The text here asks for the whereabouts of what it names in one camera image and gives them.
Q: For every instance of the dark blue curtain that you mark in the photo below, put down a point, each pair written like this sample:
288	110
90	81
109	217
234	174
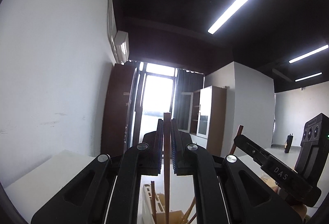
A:
187	83

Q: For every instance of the white and brown cabinet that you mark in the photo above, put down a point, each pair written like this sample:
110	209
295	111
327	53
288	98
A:
208	118

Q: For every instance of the person right hand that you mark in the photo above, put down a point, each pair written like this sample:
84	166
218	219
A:
301	209

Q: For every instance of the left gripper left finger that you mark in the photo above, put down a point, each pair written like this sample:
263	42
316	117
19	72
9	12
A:
107	189

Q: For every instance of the cream plastic utensil holder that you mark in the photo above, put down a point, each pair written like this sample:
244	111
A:
174	216

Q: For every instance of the beige paper bag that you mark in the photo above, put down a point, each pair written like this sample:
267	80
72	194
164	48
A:
268	180

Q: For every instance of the ceiling strip light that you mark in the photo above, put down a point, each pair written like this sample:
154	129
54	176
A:
308	77
226	15
308	54

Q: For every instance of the black object on far table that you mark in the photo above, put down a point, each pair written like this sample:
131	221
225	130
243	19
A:
288	143

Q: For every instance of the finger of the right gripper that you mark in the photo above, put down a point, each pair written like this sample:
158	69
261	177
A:
258	154

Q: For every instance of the glass balcony door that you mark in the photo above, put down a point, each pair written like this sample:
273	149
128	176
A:
155	91

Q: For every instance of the white wall air conditioner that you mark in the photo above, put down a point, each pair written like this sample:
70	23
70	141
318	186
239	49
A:
121	42

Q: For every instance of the dark brown wardrobe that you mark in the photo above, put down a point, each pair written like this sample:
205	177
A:
116	108

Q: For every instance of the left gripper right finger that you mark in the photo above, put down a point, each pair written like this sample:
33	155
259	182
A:
226	192

